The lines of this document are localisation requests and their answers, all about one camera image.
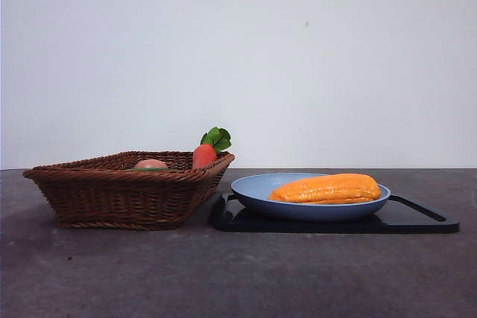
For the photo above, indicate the blue round plate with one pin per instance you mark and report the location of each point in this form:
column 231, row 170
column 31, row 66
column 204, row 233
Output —
column 257, row 199

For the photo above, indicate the orange-yellow corn cob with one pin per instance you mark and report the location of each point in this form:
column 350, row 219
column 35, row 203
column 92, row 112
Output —
column 328, row 189

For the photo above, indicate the brown wicker basket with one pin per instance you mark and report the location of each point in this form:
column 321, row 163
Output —
column 119, row 199

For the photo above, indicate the orange carrot with green leaves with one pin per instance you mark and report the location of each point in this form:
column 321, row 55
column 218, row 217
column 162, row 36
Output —
column 204, row 156

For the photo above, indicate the pink round fruit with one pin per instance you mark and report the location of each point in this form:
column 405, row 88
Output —
column 151, row 164

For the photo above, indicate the black rectangular tray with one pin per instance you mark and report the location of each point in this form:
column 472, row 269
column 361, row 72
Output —
column 410, row 223

